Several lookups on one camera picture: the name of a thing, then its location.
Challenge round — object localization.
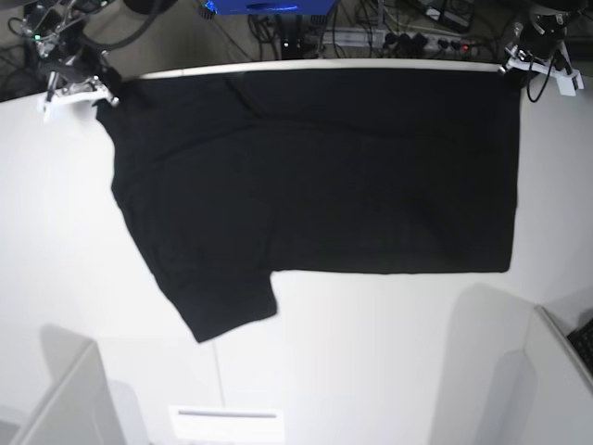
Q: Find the white right partition panel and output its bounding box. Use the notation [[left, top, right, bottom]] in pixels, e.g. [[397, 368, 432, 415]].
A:
[[479, 307, 592, 444]]

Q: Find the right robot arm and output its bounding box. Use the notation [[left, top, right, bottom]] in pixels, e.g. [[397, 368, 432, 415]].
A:
[[7, 1, 167, 94]]

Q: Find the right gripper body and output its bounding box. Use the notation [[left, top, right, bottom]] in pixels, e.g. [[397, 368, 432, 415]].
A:
[[48, 46, 121, 89]]

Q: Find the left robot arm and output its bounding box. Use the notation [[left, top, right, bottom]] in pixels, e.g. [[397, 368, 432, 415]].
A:
[[507, 0, 588, 63]]

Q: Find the white power strip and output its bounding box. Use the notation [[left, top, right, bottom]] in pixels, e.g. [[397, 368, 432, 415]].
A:
[[322, 27, 470, 54]]

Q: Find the blue box with oval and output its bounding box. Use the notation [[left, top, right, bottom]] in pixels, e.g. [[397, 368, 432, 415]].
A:
[[204, 0, 334, 16]]

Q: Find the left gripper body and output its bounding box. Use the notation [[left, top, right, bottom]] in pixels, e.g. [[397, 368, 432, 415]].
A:
[[511, 25, 568, 70]]

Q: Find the black keyboard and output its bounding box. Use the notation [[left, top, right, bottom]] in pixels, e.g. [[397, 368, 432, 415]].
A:
[[568, 320, 593, 373]]

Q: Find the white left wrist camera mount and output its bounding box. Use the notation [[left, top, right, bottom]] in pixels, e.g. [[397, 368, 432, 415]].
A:
[[498, 44, 585, 96]]

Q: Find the white partition panel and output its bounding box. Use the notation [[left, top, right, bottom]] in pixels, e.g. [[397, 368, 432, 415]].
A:
[[10, 341, 127, 445], [479, 307, 592, 444]]

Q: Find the black T-shirt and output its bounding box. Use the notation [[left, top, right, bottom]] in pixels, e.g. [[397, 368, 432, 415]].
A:
[[96, 69, 521, 342]]

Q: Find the white left partition panel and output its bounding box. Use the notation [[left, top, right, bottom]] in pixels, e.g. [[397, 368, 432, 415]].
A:
[[10, 341, 127, 445]]

